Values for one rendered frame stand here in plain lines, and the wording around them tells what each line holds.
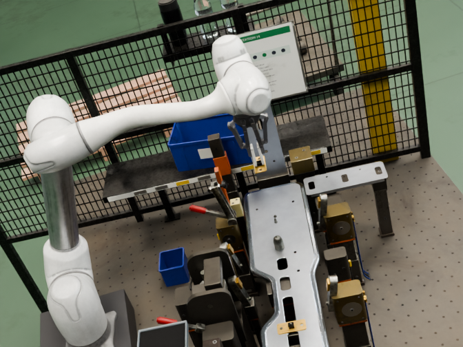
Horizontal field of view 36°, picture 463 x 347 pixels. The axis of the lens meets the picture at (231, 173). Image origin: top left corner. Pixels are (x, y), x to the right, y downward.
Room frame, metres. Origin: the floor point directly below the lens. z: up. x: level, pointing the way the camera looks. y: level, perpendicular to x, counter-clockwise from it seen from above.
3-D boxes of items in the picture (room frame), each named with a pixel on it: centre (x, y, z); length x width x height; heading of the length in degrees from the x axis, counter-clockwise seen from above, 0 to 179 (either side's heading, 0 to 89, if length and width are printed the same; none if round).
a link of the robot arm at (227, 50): (1.82, -0.10, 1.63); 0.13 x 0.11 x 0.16; 7
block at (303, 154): (2.08, -0.26, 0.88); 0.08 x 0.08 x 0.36; 82
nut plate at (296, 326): (1.37, -0.03, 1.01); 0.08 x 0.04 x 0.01; 82
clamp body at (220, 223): (1.85, 0.08, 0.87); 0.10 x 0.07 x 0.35; 82
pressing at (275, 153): (2.09, -0.14, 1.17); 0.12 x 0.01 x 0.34; 82
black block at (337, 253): (1.61, -0.25, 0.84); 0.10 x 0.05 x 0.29; 82
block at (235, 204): (1.93, 0.02, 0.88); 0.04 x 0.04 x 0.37; 82
